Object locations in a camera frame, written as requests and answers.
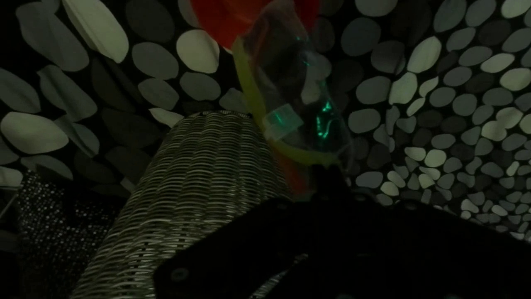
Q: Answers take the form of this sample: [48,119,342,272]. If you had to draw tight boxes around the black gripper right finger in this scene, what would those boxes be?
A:
[330,164,354,204]

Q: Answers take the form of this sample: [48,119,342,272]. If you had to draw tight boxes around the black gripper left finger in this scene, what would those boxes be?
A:
[310,164,334,204]

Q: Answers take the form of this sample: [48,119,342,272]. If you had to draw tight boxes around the woven wicker basket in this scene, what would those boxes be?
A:
[68,108,295,299]

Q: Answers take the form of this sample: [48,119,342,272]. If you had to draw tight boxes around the red plastic bowl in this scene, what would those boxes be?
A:
[189,0,322,53]

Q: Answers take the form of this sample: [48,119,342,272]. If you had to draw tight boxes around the black pebble pattern bedspread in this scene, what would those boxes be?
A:
[0,0,531,267]

